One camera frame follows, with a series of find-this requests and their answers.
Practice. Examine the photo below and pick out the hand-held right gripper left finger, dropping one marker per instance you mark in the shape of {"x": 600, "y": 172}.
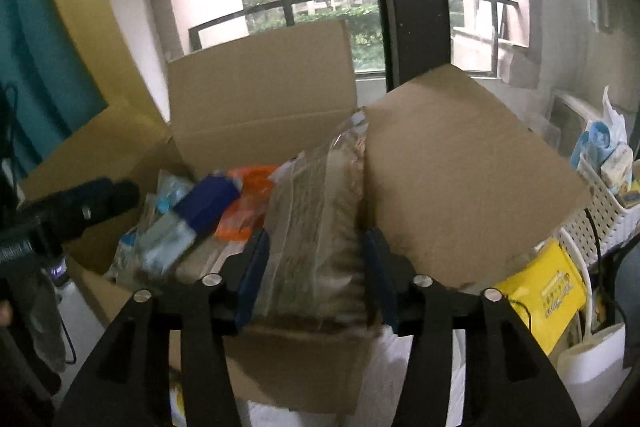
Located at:
{"x": 252, "y": 279}

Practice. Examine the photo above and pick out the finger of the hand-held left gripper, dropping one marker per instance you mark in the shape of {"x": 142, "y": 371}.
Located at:
{"x": 95, "y": 205}

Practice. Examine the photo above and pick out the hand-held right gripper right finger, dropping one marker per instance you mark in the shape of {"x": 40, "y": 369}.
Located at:
{"x": 384, "y": 284}

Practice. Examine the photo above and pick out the clear brown snack packet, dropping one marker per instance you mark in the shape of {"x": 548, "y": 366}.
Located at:
{"x": 310, "y": 232}

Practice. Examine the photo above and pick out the brown cardboard box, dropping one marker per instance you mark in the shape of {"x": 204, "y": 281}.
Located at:
{"x": 450, "y": 157}

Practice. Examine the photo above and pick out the orange snack packet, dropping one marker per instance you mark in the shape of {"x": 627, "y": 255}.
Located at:
{"x": 245, "y": 212}

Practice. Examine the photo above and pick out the pale blue snack packet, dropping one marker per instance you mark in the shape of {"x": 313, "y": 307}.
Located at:
{"x": 160, "y": 252}

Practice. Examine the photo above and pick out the dark blue snack packet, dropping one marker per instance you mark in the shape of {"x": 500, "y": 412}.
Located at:
{"x": 205, "y": 204}

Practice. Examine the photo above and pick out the teal curtain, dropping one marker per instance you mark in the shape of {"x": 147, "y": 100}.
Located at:
{"x": 40, "y": 57}

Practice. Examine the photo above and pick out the yellow paper bag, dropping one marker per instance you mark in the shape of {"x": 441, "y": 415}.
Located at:
{"x": 545, "y": 297}

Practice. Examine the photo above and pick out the yellow curtain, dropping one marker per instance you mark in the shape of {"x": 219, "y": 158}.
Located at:
{"x": 100, "y": 7}

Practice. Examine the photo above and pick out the white paper roll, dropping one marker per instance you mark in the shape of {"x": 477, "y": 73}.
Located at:
{"x": 590, "y": 357}

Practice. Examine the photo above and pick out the white plastic basket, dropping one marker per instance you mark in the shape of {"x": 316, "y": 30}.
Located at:
{"x": 605, "y": 217}

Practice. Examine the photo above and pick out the grey cloth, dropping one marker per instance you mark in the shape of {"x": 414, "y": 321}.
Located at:
{"x": 630, "y": 287}

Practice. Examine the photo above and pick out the white appliance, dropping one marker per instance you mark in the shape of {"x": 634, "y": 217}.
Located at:
{"x": 570, "y": 117}

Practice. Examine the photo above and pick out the blue plastic bag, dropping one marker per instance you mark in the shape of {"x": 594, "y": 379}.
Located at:
{"x": 597, "y": 139}

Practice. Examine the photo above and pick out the black balcony railing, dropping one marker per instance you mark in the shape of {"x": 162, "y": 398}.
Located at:
{"x": 287, "y": 14}

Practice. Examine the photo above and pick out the white plastic bag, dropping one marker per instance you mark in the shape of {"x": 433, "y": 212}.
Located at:
{"x": 612, "y": 117}

